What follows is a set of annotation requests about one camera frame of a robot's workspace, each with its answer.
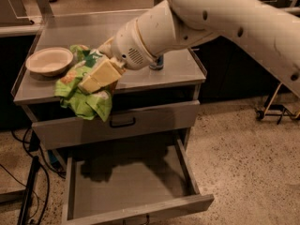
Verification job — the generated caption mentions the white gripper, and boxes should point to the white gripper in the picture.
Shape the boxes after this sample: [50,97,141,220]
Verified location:
[78,19,157,94]

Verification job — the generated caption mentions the green rice chip bag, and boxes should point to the green rice chip bag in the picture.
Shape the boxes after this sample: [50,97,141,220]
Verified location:
[54,45,116,122]

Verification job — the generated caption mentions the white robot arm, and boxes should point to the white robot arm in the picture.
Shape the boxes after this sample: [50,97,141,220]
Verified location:
[98,0,300,97]

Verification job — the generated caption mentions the grey drawer cabinet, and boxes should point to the grey drawer cabinet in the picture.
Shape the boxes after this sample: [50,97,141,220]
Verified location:
[10,8,208,173]

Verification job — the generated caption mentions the grey upper drawer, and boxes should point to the grey upper drawer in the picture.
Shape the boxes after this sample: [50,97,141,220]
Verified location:
[33,100,200,150]

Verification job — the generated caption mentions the open grey middle drawer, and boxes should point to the open grey middle drawer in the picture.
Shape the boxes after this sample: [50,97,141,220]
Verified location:
[62,134,214,225]

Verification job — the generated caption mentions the blue energy drink can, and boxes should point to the blue energy drink can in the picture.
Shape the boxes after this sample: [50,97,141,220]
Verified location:
[149,56,164,70]

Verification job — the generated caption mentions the white paper bowl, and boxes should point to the white paper bowl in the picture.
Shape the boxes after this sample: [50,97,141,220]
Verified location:
[25,47,73,77]

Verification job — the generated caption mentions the black metal stand leg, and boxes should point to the black metal stand leg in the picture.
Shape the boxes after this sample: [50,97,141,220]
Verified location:
[17,156,39,225]

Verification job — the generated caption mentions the black drawer handle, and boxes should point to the black drawer handle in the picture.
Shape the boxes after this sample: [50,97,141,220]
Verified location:
[109,117,136,128]

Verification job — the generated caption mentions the black floor cables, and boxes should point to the black floor cables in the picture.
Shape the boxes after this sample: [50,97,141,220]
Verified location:
[0,127,68,225]

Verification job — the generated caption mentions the yellow wheeled cart frame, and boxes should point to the yellow wheeled cart frame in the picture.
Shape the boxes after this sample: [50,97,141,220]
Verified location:
[255,82,300,125]

